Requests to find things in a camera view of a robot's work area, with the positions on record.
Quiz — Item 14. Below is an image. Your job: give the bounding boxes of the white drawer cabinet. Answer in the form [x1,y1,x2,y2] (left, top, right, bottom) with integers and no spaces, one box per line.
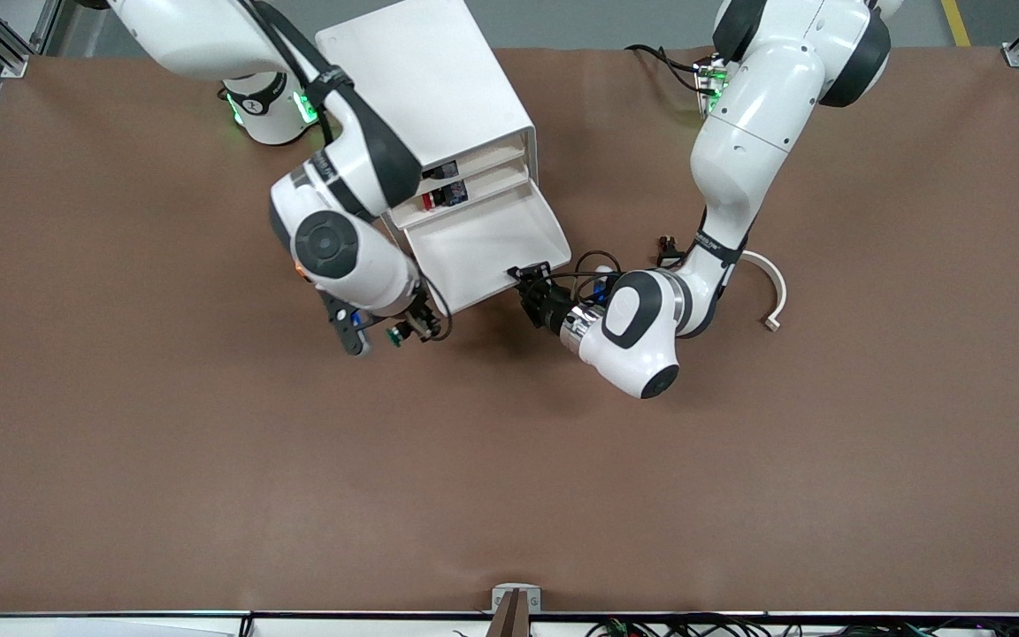
[315,0,539,233]

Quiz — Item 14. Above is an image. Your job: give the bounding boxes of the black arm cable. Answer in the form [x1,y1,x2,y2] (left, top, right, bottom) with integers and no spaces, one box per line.
[240,0,356,147]
[624,42,716,95]

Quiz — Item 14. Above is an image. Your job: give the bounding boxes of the white curved plastic bracket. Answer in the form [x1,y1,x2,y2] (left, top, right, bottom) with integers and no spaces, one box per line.
[739,250,788,333]

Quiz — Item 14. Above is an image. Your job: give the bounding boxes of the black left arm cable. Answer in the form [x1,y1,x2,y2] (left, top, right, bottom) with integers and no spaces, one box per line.
[624,42,716,95]

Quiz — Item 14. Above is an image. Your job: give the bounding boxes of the white plastic drawer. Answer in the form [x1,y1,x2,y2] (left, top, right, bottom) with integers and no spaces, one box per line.
[402,180,573,316]

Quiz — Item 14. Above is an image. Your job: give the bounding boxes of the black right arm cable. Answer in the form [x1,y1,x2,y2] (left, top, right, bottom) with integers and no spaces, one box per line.
[240,0,356,147]

